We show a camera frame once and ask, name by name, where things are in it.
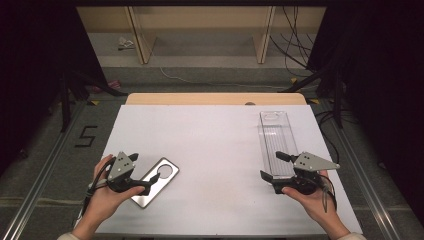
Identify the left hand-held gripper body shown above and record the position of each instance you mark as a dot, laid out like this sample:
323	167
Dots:
121	166

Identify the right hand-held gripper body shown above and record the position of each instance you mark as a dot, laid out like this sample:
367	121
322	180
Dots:
313	163

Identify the metal plate with round hole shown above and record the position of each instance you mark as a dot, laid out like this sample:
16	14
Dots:
151	196

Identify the clear plastic tray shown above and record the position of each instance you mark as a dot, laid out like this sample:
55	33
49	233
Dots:
278	140

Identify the person's left hand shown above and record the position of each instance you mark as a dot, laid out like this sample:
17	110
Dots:
106	203

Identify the person's right hand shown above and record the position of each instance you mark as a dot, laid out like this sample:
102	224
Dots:
316	206

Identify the white table mat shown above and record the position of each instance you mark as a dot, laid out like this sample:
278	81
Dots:
213	150

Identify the yellow tape piece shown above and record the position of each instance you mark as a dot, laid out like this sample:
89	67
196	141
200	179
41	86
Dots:
313	101
94	102
293	80

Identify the black tripod stand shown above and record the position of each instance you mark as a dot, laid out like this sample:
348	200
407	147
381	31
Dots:
65	106
338	106

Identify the pink cloth scrap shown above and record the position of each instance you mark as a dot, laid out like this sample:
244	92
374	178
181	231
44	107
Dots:
113	84

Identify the black curtain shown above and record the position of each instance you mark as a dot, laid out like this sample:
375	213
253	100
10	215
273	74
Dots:
383	83
33	66

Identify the crumpled clear wrapper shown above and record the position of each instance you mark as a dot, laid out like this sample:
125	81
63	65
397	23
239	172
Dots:
125	43

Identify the light wooden shelf unit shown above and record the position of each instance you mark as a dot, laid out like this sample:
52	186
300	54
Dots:
200	20

